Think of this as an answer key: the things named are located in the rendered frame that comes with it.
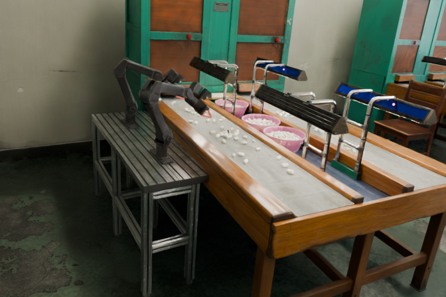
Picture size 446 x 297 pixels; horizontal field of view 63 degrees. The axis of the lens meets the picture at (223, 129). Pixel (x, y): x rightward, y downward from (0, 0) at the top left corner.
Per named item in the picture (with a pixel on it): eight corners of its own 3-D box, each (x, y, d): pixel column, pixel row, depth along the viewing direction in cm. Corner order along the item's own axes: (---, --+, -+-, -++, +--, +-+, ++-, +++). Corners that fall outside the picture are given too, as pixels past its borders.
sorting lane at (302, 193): (297, 221, 144) (297, 216, 143) (160, 101, 296) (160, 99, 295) (354, 208, 157) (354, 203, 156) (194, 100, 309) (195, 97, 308)
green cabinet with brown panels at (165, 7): (141, 87, 285) (141, -47, 254) (125, 73, 331) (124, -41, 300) (285, 83, 344) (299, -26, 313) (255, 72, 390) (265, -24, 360)
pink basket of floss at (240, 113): (241, 121, 277) (242, 109, 274) (208, 115, 286) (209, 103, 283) (251, 113, 301) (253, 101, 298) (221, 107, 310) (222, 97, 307)
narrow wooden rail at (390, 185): (401, 208, 173) (407, 187, 170) (228, 105, 325) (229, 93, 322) (409, 206, 176) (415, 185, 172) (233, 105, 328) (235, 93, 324)
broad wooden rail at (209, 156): (267, 257, 143) (272, 216, 137) (145, 119, 295) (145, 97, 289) (291, 250, 148) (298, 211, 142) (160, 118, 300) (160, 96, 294)
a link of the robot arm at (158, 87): (183, 85, 210) (141, 77, 186) (194, 89, 205) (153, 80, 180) (178, 106, 212) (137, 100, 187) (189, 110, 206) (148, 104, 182)
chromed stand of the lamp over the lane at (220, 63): (211, 128, 257) (216, 64, 243) (200, 119, 274) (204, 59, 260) (235, 126, 266) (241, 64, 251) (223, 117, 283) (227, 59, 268)
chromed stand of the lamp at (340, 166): (356, 180, 194) (373, 98, 179) (330, 165, 210) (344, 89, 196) (381, 176, 202) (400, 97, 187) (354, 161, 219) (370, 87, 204)
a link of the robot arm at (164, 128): (166, 134, 208) (146, 87, 188) (174, 138, 204) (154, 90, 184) (158, 142, 205) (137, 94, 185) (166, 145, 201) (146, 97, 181)
